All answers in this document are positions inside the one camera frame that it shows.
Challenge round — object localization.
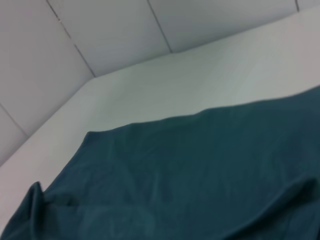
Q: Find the teal blue t-shirt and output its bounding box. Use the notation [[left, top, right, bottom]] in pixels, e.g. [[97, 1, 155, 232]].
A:
[[0, 84, 320, 240]]

